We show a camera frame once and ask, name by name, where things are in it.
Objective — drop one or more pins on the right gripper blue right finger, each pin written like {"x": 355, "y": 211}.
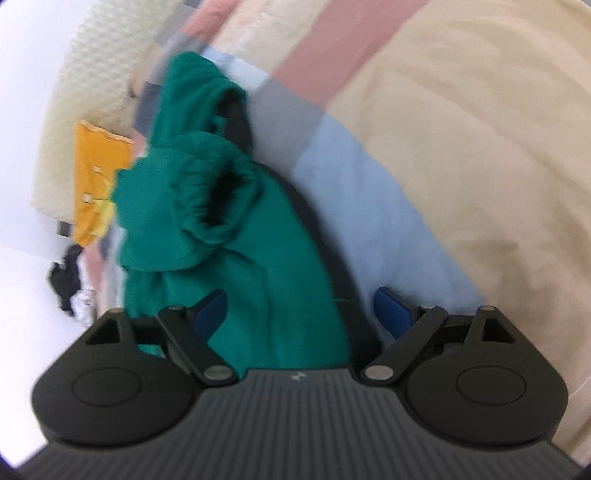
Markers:
{"x": 412, "y": 327}

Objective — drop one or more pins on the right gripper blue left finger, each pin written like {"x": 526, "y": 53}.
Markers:
{"x": 189, "y": 330}

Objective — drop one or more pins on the yellow crown cushion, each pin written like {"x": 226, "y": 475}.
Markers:
{"x": 98, "y": 156}

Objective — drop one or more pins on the checkered patchwork duvet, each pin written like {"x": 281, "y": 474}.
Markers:
{"x": 445, "y": 146}

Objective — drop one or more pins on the black and white clothes pile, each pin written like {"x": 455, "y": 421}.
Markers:
{"x": 70, "y": 283}

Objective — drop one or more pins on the green sweatshirt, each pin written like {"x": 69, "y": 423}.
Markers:
{"x": 199, "y": 214}

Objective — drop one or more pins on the dark wall switch left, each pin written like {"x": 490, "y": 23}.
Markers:
{"x": 64, "y": 229}

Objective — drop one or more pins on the cream quilted headboard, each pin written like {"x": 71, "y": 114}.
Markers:
{"x": 113, "y": 49}

